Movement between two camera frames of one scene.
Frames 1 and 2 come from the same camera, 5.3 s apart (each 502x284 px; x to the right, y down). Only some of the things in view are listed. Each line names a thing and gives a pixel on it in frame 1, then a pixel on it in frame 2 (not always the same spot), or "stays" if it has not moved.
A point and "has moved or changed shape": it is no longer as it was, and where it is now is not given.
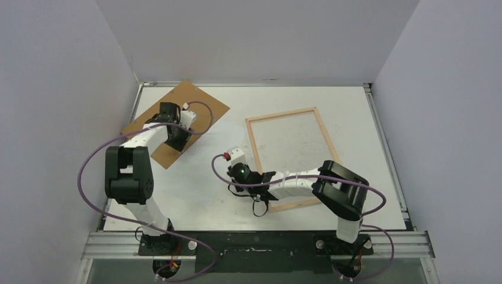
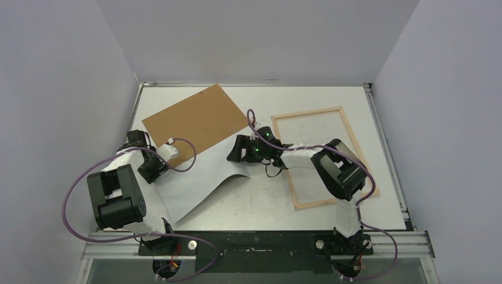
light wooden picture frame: [289, 204] → [274, 118]
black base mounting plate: [254, 251] stays
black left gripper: [179, 145] → [151, 176]
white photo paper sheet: [192, 199] has moved or changed shape
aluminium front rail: [124, 245] stays
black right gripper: [238, 186] → [246, 149]
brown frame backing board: [208, 110] has moved or changed shape
